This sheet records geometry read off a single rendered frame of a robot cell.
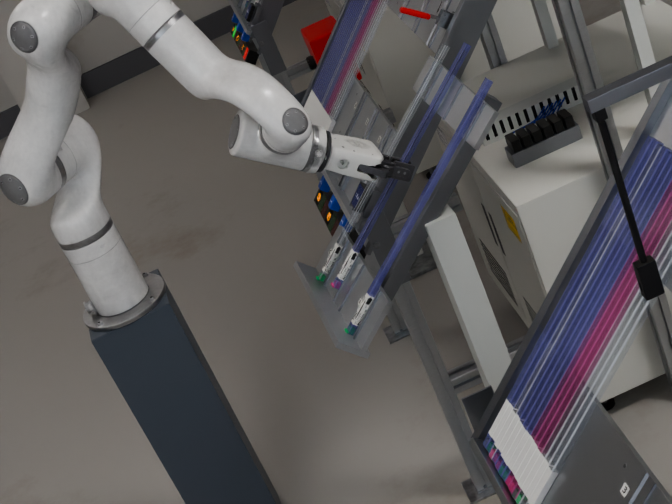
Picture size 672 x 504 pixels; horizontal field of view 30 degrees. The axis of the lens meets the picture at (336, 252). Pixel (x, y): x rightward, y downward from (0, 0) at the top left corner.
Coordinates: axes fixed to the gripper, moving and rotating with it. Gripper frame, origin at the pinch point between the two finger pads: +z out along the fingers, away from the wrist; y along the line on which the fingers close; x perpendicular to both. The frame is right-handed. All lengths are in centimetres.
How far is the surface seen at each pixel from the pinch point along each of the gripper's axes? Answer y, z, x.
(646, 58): 19, 51, -28
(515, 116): 50, 44, -4
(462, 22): 19.6, 10.5, -25.3
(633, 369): 19, 78, 39
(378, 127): 36.9, 7.9, 2.9
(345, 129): 55, 8, 10
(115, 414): 119, -10, 127
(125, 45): 413, 13, 88
